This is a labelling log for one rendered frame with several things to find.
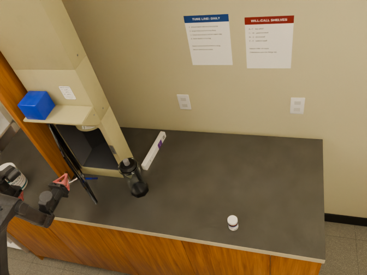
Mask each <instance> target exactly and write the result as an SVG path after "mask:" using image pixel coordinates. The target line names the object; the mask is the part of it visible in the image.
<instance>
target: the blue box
mask: <svg viewBox="0 0 367 275"><path fill-rule="evenodd" d="M18 107H19V108H20V110H21V111H22V113H23V114H24V115H25V117H26V118H27V119H37V120H46V118H47V117H48V115H49V114H50V112H51V111H52V109H53V108H54V107H55V104H54V102H53V101H52V99H51V98H50V96H49V94H48V93H47V91H28V92H27V94H26V95H25V96H24V97H23V99H22V100H21V101H20V102H19V103H18Z"/></svg>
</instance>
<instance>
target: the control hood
mask: <svg viewBox="0 0 367 275"><path fill-rule="evenodd" d="M23 121H24V122H32V123H50V124H67V125H99V124H100V119H99V117H98V115H97V113H96V111H95V110H94V108H93V106H71V105H55V107H54V108H53V109H52V111H51V112H50V114H49V115H48V117H47V118H46V120H37V119H27V118H26V117H25V119H24V120H23Z"/></svg>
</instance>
